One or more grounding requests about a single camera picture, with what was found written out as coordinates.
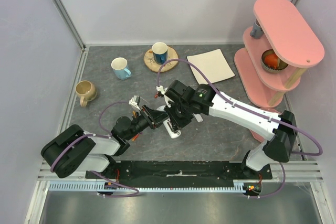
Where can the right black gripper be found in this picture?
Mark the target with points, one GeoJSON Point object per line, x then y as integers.
{"type": "Point", "coordinates": [175, 119]}

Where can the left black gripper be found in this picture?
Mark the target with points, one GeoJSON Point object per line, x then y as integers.
{"type": "Point", "coordinates": [155, 118]}

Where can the white battery compartment cover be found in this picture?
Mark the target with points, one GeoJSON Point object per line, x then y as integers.
{"type": "Point", "coordinates": [198, 118]}

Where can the white remote control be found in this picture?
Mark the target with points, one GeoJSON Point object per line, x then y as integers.
{"type": "Point", "coordinates": [168, 126]}

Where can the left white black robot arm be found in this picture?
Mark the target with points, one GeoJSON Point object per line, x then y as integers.
{"type": "Point", "coordinates": [75, 149]}

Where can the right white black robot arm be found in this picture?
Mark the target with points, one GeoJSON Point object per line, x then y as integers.
{"type": "Point", "coordinates": [276, 129]}

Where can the cream square plate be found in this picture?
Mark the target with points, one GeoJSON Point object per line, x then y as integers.
{"type": "Point", "coordinates": [213, 65]}

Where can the dark blue mug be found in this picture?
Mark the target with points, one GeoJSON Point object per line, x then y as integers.
{"type": "Point", "coordinates": [159, 50]}

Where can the light blue mug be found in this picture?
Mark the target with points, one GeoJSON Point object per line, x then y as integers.
{"type": "Point", "coordinates": [120, 68]}

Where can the beige ceramic mug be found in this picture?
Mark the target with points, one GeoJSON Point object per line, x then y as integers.
{"type": "Point", "coordinates": [86, 92]}

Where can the pink dotted plate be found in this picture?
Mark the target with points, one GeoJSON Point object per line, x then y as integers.
{"type": "Point", "coordinates": [256, 135]}

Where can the pink three-tier shelf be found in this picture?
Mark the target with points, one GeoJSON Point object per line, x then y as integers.
{"type": "Point", "coordinates": [288, 35]}

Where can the bowl with fruit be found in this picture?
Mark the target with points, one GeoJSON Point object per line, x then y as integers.
{"type": "Point", "coordinates": [271, 62]}

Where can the grey cup on shelf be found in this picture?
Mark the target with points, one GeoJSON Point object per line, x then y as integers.
{"type": "Point", "coordinates": [257, 30]}

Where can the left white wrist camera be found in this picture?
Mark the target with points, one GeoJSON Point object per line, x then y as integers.
{"type": "Point", "coordinates": [134, 102]}

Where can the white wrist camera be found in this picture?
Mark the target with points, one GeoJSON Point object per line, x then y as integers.
{"type": "Point", "coordinates": [162, 92]}
{"type": "Point", "coordinates": [134, 102]}

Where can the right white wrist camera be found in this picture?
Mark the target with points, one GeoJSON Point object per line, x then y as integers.
{"type": "Point", "coordinates": [162, 92]}

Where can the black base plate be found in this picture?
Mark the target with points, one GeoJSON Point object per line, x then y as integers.
{"type": "Point", "coordinates": [181, 174]}

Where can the white slotted cable duct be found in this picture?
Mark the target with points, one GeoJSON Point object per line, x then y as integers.
{"type": "Point", "coordinates": [103, 187]}

